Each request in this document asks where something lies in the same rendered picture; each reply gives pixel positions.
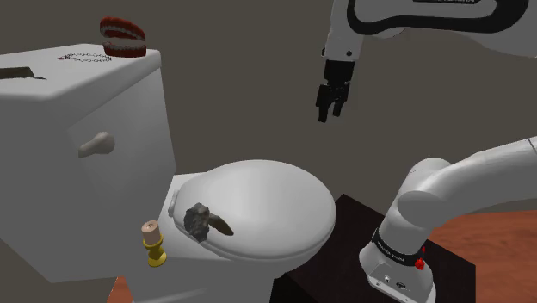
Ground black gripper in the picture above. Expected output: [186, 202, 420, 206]
[315, 59, 356, 124]

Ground dark robot stand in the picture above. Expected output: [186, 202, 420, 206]
[268, 193, 477, 303]

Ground dark grey rock figure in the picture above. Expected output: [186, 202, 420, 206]
[183, 202, 235, 244]

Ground red toy teeth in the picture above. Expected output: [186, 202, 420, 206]
[99, 15, 148, 59]

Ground yellow candle holder with candle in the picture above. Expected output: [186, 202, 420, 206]
[140, 220, 168, 269]

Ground white toilet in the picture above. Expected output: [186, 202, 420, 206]
[0, 43, 337, 303]

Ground dark flat object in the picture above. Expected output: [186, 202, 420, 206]
[0, 65, 47, 82]

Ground thin chain necklace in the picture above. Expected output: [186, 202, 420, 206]
[57, 52, 114, 64]

